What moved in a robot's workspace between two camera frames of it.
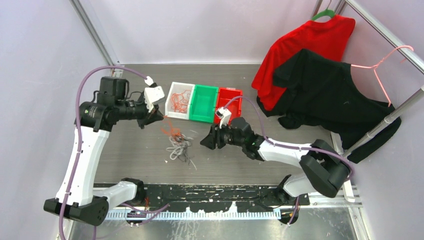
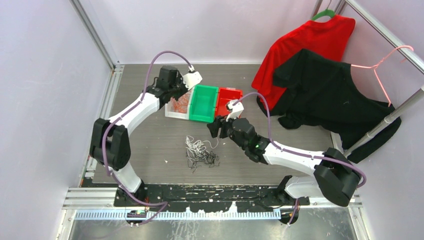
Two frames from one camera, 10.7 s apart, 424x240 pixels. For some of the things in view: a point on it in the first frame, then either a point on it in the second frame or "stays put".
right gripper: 210,141 stays put
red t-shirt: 329,36 stays put
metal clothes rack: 340,7 stays put
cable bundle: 181,143 → 197,154
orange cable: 180,101 stays put
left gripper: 150,118 → 179,79
